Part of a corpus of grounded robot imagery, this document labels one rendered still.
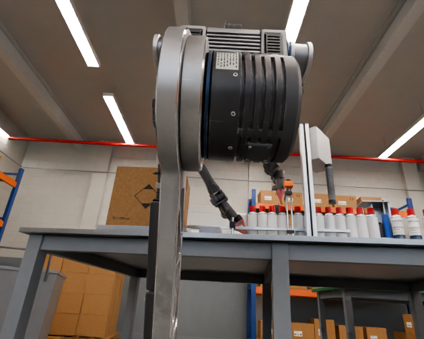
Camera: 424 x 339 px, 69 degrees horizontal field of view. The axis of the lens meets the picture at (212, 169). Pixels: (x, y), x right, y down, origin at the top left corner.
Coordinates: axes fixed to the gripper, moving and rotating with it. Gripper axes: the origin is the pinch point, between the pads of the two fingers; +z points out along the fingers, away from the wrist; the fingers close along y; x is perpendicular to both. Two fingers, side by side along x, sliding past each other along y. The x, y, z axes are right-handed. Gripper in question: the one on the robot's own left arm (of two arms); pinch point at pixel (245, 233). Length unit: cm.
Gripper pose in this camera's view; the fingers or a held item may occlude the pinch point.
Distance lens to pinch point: 165.6
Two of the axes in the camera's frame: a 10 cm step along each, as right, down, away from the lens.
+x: -8.0, 5.8, -1.5
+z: 5.9, 7.1, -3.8
